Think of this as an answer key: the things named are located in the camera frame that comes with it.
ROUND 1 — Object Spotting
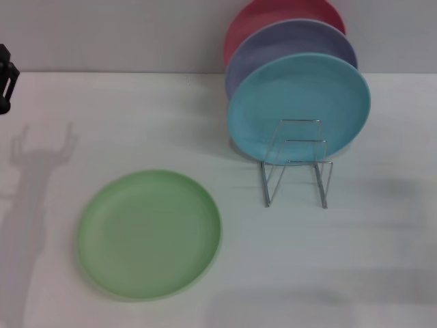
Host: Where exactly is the purple round plate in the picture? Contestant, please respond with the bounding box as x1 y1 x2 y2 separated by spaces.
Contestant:
225 18 358 102

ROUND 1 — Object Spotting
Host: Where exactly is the red round plate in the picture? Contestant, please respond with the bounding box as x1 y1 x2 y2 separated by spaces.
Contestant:
223 0 347 69

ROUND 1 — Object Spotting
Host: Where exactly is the chrome wire plate rack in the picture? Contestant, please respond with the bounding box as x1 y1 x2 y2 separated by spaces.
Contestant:
259 118 334 208

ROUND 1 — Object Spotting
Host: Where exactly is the green round plate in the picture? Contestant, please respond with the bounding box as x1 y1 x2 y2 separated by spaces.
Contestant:
76 169 223 303

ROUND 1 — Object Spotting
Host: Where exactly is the blue round plate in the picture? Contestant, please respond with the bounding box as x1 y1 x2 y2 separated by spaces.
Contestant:
227 53 372 167

